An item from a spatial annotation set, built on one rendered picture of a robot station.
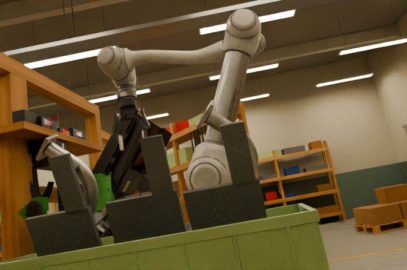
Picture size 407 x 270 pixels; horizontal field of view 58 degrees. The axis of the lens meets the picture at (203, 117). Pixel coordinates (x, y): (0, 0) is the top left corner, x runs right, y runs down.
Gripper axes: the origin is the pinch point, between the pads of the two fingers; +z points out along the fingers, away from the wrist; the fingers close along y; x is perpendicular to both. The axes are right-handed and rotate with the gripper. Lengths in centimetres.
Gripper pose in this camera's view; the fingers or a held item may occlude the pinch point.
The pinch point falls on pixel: (132, 143)
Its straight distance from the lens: 163.0
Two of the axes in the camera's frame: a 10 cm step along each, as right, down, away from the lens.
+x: 1.5, 2.1, 9.7
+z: 1.7, 9.6, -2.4
